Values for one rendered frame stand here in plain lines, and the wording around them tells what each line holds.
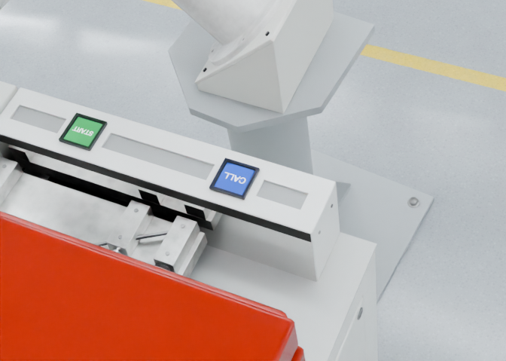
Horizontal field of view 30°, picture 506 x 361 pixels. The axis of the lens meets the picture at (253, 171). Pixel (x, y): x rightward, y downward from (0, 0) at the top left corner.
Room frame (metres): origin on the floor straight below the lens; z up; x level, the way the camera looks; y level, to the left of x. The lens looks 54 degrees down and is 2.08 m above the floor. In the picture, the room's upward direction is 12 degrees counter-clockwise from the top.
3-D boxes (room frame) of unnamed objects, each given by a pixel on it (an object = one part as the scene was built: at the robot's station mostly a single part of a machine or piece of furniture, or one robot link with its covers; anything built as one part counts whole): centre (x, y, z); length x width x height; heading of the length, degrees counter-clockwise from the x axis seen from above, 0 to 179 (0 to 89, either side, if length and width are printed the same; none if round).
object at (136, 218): (0.79, 0.20, 0.89); 0.08 x 0.03 x 0.03; 146
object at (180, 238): (0.75, 0.13, 0.89); 0.08 x 0.03 x 0.03; 146
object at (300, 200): (0.87, 0.14, 0.89); 0.55 x 0.09 x 0.14; 56
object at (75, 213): (0.83, 0.26, 0.87); 0.36 x 0.08 x 0.03; 56
